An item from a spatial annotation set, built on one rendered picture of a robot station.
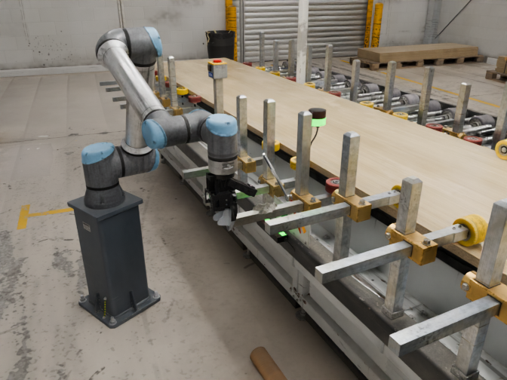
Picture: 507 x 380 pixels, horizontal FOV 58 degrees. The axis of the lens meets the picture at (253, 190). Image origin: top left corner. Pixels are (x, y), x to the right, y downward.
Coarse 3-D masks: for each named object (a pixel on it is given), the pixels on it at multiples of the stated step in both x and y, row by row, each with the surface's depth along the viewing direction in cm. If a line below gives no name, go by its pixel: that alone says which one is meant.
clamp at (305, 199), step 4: (292, 192) 166; (292, 196) 166; (296, 196) 164; (300, 196) 162; (304, 196) 162; (308, 196) 162; (312, 196) 162; (296, 200) 164; (300, 200) 161; (304, 200) 159; (308, 200) 159; (316, 200) 159; (304, 204) 159; (308, 204) 157; (312, 204) 157; (316, 204) 158; (320, 204) 159; (304, 208) 160; (308, 208) 158; (312, 208) 158; (316, 208) 159
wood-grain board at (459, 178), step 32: (192, 64) 399; (224, 96) 290; (256, 96) 290; (288, 96) 290; (320, 96) 289; (256, 128) 226; (288, 128) 226; (320, 128) 226; (352, 128) 226; (384, 128) 226; (416, 128) 226; (320, 160) 186; (384, 160) 186; (416, 160) 186; (448, 160) 186; (480, 160) 186; (448, 192) 158; (480, 192) 158; (416, 224) 138; (448, 224) 137; (480, 256) 121
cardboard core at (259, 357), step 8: (256, 352) 202; (264, 352) 202; (256, 360) 200; (264, 360) 198; (272, 360) 198; (264, 368) 195; (272, 368) 194; (264, 376) 193; (272, 376) 190; (280, 376) 190
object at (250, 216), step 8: (320, 200) 163; (328, 200) 164; (280, 208) 156; (288, 208) 158; (296, 208) 159; (240, 216) 150; (248, 216) 151; (256, 216) 153; (264, 216) 154; (272, 216) 156; (240, 224) 151
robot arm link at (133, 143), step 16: (128, 32) 173; (144, 32) 175; (128, 48) 173; (144, 48) 176; (160, 48) 179; (144, 64) 181; (128, 112) 199; (128, 128) 204; (128, 144) 211; (144, 144) 211; (128, 160) 213; (144, 160) 215
